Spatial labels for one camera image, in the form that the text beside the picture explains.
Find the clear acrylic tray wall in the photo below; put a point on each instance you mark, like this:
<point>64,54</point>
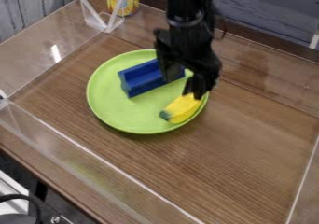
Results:
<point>239,166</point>

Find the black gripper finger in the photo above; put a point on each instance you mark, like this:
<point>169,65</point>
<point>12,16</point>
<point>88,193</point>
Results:
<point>169,68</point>
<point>198,84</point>

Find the yellow toy banana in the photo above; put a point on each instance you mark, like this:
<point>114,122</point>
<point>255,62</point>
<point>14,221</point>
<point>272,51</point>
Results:
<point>180,109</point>

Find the blue plastic block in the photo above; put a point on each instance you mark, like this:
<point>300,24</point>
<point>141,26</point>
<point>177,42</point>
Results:
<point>141,78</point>

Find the clear acrylic corner bracket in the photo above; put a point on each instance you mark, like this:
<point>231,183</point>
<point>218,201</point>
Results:
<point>104,21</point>

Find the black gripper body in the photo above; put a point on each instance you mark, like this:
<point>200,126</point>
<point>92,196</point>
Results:
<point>186,40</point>

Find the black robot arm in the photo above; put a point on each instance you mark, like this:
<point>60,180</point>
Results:
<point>186,10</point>

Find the green round plate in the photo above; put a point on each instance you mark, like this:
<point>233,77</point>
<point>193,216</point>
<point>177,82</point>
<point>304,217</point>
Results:
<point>133,115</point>

